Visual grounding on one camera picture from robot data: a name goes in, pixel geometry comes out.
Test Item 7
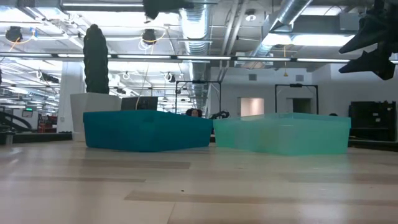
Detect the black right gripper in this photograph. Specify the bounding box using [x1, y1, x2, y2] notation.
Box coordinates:
[338, 0, 398, 81]

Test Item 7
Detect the black background rig frame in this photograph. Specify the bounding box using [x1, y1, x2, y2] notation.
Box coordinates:
[175, 80, 222, 119]

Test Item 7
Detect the black monitor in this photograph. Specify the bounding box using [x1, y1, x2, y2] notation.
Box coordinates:
[120, 96, 159, 111]

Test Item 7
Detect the translucent teal plastic bin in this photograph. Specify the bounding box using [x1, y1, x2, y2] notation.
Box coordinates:
[213, 112, 352, 156]

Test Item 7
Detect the black cabinet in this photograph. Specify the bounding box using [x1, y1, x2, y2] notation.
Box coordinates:
[348, 100, 398, 142]

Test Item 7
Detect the dark blue plastic bin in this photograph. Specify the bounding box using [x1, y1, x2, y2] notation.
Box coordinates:
[83, 109, 214, 153]

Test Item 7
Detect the green cactus plant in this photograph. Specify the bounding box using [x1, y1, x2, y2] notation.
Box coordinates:
[82, 24, 110, 95]

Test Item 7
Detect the silver ventilation duct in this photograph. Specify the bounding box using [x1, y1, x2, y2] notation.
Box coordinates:
[179, 2, 210, 56]

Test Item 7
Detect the white hexagonal plant pot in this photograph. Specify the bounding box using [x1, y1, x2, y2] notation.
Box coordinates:
[70, 92, 123, 142]

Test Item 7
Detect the person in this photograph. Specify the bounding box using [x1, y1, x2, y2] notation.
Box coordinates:
[185, 108, 203, 118]

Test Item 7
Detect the black ceiling-hung camera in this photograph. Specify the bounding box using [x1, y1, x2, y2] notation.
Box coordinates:
[142, 28, 157, 45]
[5, 26, 24, 43]

